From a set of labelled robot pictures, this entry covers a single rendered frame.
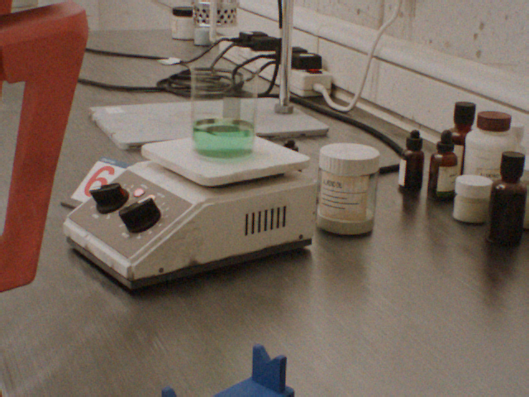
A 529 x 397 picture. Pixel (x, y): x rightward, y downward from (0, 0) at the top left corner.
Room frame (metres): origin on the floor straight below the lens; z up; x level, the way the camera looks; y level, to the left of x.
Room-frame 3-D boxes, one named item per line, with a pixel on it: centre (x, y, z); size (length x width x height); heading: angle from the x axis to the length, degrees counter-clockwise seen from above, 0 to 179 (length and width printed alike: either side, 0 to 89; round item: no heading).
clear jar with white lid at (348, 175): (0.87, -0.08, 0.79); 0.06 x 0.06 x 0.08
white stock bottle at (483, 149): (0.97, -0.24, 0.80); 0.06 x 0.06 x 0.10
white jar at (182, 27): (2.03, 0.19, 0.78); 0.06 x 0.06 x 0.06
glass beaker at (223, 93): (0.82, 0.04, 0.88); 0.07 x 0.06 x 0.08; 30
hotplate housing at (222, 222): (0.81, 0.06, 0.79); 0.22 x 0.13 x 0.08; 127
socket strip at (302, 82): (1.66, 0.00, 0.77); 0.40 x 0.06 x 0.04; 23
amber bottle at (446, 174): (0.98, -0.20, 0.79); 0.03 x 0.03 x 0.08
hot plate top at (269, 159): (0.83, 0.04, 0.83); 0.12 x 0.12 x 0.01; 37
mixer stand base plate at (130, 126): (1.27, 0.09, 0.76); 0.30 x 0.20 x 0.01; 113
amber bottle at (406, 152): (1.01, -0.17, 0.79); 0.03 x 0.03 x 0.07
